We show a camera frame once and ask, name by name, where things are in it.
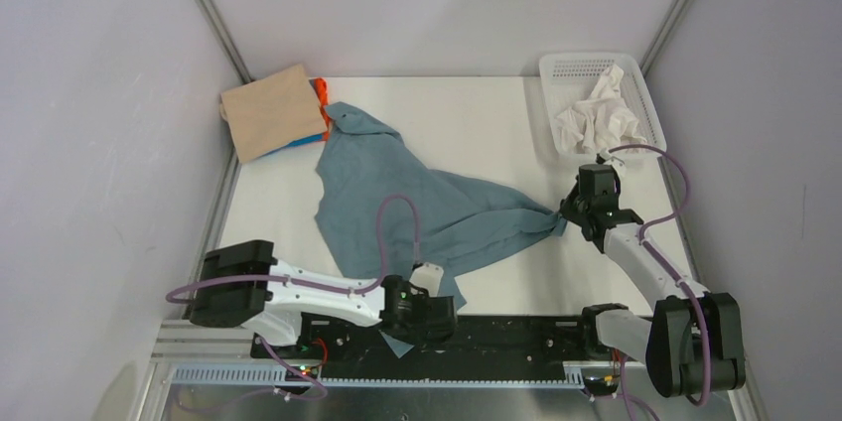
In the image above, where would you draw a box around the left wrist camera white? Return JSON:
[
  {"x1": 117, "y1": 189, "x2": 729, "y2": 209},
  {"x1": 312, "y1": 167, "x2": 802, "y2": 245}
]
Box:
[{"x1": 409, "y1": 262, "x2": 444, "y2": 297}]

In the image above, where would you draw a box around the grey-blue t-shirt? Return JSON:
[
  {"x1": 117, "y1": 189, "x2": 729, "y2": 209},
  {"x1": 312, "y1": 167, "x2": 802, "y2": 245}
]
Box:
[{"x1": 315, "y1": 101, "x2": 568, "y2": 359}]

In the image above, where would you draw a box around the purple cable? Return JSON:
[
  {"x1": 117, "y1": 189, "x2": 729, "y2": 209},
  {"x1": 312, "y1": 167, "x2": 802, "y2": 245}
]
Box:
[
  {"x1": 164, "y1": 193, "x2": 422, "y2": 403},
  {"x1": 602, "y1": 144, "x2": 715, "y2": 421}
]

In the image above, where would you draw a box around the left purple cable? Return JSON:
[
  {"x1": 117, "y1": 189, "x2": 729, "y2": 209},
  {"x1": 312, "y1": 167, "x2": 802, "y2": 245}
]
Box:
[{"x1": 164, "y1": 193, "x2": 422, "y2": 403}]

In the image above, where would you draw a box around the folded tan t-shirt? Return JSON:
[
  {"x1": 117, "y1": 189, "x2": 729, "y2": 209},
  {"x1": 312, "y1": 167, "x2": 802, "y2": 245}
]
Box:
[{"x1": 220, "y1": 64, "x2": 329, "y2": 163}]

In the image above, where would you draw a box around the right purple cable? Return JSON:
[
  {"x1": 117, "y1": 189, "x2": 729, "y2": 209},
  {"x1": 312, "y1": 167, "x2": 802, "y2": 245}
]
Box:
[{"x1": 602, "y1": 144, "x2": 715, "y2": 421}]

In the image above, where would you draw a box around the aluminium frame rail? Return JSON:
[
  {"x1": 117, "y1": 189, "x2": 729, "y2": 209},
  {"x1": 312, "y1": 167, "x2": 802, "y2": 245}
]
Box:
[{"x1": 132, "y1": 315, "x2": 762, "y2": 420}]

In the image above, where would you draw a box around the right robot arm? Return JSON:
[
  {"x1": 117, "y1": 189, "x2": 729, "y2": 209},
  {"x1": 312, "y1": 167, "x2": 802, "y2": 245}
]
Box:
[{"x1": 560, "y1": 163, "x2": 747, "y2": 401}]

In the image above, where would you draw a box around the crumpled white t-shirt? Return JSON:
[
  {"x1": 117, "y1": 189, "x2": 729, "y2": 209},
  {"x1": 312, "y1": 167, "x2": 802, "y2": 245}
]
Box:
[{"x1": 554, "y1": 65, "x2": 648, "y2": 154}]

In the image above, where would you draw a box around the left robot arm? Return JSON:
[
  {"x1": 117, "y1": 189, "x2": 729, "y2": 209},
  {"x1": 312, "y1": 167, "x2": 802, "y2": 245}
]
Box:
[{"x1": 189, "y1": 239, "x2": 457, "y2": 357}]

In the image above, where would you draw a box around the folded orange t-shirt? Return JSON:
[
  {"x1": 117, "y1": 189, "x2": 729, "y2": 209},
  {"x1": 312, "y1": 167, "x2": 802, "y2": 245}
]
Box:
[{"x1": 311, "y1": 77, "x2": 333, "y2": 141}]

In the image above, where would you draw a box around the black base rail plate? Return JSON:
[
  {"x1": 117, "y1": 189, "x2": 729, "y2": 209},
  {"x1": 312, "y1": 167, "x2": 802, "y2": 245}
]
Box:
[{"x1": 273, "y1": 315, "x2": 612, "y2": 384}]

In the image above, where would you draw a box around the folded blue t-shirt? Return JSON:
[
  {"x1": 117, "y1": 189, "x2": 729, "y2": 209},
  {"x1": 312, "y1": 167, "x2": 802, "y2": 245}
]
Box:
[{"x1": 266, "y1": 132, "x2": 330, "y2": 156}]

